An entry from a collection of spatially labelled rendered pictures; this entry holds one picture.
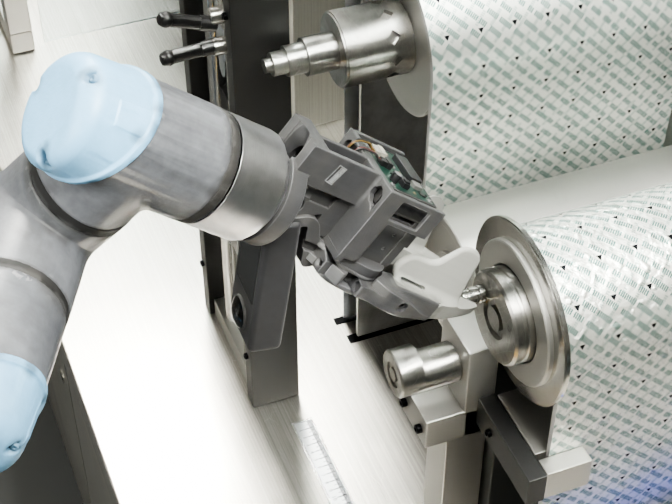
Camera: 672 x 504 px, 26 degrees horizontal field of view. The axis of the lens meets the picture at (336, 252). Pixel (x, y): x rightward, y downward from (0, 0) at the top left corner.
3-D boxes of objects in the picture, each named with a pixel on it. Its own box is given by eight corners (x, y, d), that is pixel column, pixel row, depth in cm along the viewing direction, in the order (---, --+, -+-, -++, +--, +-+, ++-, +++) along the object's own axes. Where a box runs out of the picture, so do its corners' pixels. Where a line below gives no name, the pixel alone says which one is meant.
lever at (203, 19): (153, 21, 116) (157, 6, 115) (210, 27, 118) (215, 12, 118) (157, 30, 115) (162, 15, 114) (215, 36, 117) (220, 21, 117)
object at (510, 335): (495, 376, 111) (462, 284, 113) (518, 369, 112) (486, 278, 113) (526, 355, 104) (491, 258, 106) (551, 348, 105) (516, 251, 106)
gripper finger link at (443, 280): (529, 285, 102) (433, 235, 97) (475, 344, 104) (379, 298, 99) (513, 259, 104) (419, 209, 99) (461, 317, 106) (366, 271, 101)
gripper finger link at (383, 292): (446, 318, 100) (349, 271, 95) (432, 334, 100) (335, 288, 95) (425, 276, 103) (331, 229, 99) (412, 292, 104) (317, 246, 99)
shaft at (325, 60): (258, 71, 119) (256, 39, 117) (326, 55, 121) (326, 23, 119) (271, 93, 117) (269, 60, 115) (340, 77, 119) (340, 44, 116)
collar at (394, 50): (319, 60, 123) (318, -4, 119) (385, 45, 125) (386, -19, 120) (347, 103, 119) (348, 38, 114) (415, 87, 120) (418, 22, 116)
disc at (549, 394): (468, 314, 119) (481, 176, 109) (474, 313, 119) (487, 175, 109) (553, 446, 109) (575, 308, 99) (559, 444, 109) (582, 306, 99)
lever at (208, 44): (158, 62, 119) (156, 48, 118) (216, 47, 120) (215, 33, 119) (163, 71, 118) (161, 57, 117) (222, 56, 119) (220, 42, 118)
